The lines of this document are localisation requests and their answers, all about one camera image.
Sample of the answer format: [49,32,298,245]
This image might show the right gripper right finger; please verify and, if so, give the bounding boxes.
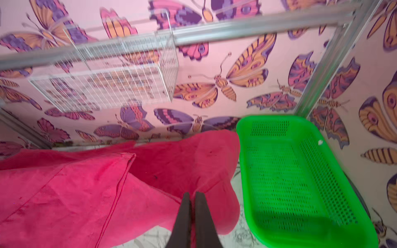
[195,192,223,248]

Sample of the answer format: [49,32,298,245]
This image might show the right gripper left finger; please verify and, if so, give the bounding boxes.
[165,193,192,248]

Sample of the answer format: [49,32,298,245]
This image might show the magenta t-shirt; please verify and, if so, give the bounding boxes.
[1,130,240,248]

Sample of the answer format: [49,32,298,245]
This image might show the green plastic basket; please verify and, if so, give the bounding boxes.
[236,115,378,248]

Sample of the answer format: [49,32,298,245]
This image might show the small white wire basket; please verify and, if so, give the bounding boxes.
[30,9,179,112]

